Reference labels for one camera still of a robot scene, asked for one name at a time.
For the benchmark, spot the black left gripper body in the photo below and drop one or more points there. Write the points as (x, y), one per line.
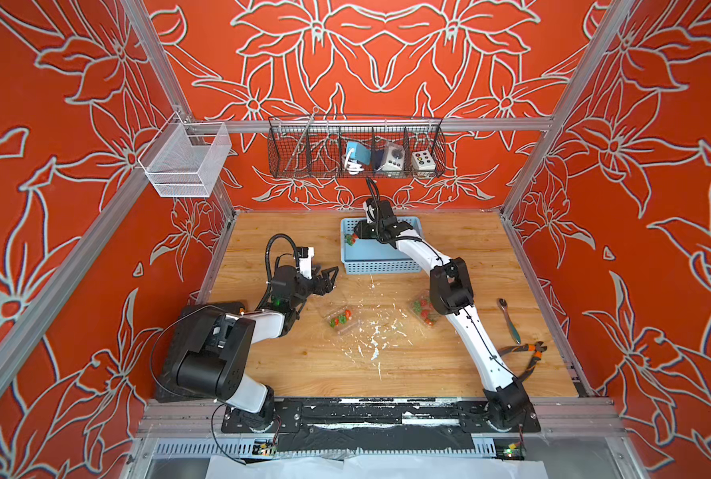
(302, 290)

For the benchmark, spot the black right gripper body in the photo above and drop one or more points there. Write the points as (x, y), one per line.
(372, 231)

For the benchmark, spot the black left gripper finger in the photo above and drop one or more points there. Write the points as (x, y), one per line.
(322, 286)
(331, 272)

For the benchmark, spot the light blue perforated plastic basket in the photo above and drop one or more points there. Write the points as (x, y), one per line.
(368, 257)

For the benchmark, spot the clear plastic clamshell container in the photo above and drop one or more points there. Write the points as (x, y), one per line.
(422, 308)

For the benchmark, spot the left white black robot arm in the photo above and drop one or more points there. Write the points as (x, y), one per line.
(209, 352)

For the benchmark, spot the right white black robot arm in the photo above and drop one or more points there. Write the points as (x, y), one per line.
(451, 295)

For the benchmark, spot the white grey round device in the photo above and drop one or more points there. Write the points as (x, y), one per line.
(390, 160)

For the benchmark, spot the blue white device in basket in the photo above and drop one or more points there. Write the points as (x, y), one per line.
(357, 158)

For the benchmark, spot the white button box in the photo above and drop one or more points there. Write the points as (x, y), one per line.
(423, 164)

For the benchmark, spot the black tool case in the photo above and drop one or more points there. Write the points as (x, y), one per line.
(171, 341)

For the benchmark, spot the metal spoon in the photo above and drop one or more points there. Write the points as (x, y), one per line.
(503, 305)

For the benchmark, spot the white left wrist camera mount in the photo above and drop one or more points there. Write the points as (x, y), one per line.
(305, 265)

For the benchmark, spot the black wire wall basket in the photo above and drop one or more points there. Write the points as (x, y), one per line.
(329, 146)

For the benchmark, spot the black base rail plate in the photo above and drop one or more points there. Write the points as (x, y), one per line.
(391, 424)

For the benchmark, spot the clear acrylic wall box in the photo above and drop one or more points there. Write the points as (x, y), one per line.
(176, 167)

